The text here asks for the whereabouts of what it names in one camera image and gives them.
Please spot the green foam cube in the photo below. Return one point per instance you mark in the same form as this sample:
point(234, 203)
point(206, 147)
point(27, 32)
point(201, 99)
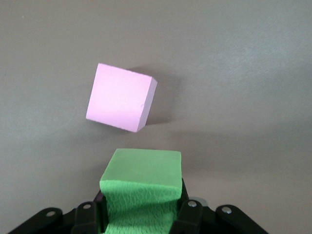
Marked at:
point(143, 185)

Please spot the pink foam cube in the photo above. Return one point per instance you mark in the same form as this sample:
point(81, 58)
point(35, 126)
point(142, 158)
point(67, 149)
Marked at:
point(117, 97)

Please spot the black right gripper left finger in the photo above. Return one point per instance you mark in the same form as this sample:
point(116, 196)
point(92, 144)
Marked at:
point(85, 219)

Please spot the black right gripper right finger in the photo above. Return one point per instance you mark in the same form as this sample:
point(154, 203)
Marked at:
point(192, 217)

